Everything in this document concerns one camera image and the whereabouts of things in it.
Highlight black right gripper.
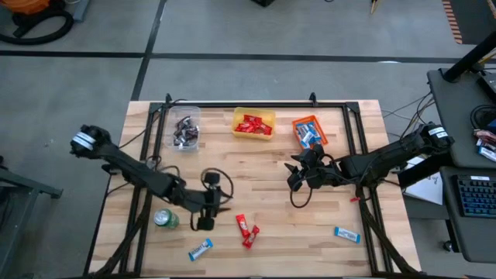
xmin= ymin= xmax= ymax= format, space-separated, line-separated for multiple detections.
xmin=283 ymin=145 xmax=346 ymax=193

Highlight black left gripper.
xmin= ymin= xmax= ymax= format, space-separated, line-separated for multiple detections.
xmin=177 ymin=171 xmax=233 ymax=233

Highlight clear plastic bin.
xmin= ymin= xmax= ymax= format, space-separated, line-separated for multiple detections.
xmin=164 ymin=105 xmax=202 ymax=152

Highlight dark red candy pack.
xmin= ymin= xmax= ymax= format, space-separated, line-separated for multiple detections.
xmin=472 ymin=129 xmax=496 ymax=146

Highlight orange plastic basket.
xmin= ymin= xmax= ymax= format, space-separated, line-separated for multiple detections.
xmin=291 ymin=115 xmax=329 ymax=151

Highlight green soda can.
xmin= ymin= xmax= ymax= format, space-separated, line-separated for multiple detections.
xmin=153 ymin=208 xmax=181 ymax=230

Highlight yellow plastic bin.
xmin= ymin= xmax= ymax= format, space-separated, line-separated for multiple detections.
xmin=231 ymin=106 xmax=277 ymax=141

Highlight white paper sheet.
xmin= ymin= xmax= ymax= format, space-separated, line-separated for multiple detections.
xmin=402 ymin=157 xmax=445 ymax=206

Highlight grey desk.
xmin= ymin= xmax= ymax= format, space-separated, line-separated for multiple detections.
xmin=427 ymin=67 xmax=496 ymax=168

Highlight black backlit keyboard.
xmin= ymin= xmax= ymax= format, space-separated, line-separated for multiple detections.
xmin=456 ymin=174 xmax=496 ymax=219

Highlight grey keyboard shelf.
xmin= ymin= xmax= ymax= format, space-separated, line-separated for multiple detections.
xmin=439 ymin=165 xmax=496 ymax=264

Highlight black slanted pole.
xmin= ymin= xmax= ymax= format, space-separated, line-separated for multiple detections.
xmin=443 ymin=29 xmax=496 ymax=83

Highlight black laptop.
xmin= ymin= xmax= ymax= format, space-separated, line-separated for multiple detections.
xmin=477 ymin=71 xmax=496 ymax=102

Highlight dark mat orange striped edge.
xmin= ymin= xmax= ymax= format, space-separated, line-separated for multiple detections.
xmin=441 ymin=0 xmax=496 ymax=45

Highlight grey power strip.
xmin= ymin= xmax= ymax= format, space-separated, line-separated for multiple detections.
xmin=71 ymin=0 xmax=91 ymax=22

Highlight orange shop vacuum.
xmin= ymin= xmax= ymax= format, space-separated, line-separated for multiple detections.
xmin=0 ymin=0 xmax=51 ymax=16

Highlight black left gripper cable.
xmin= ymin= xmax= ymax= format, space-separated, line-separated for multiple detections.
xmin=200 ymin=167 xmax=235 ymax=201

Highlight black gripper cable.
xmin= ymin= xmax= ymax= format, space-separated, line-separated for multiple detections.
xmin=289 ymin=153 xmax=335 ymax=209
xmin=200 ymin=167 xmax=235 ymax=201

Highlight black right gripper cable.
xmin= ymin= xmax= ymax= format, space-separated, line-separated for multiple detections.
xmin=289 ymin=153 xmax=335 ymax=209

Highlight black floor cables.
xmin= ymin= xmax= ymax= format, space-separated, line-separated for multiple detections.
xmin=381 ymin=91 xmax=446 ymax=156

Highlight coiled black cable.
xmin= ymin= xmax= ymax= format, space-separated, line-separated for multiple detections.
xmin=470 ymin=104 xmax=496 ymax=131

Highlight black vacuum hose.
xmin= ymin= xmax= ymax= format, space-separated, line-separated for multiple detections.
xmin=0 ymin=9 xmax=75 ymax=46

